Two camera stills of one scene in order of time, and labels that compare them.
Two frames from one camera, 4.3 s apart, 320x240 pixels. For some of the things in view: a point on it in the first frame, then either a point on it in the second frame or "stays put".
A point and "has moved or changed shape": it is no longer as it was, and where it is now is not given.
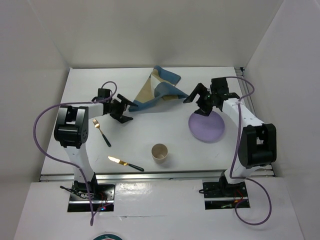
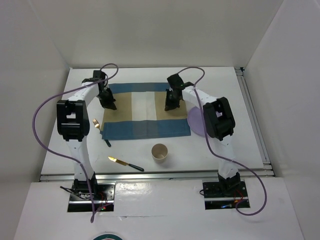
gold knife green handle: [124, 163] stays put
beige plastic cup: [159, 152] stays put
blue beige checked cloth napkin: [160, 84] has moved or changed shape
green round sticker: [108, 237] stays put
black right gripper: [202, 90] → [169, 105]
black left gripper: [120, 118] → [109, 103]
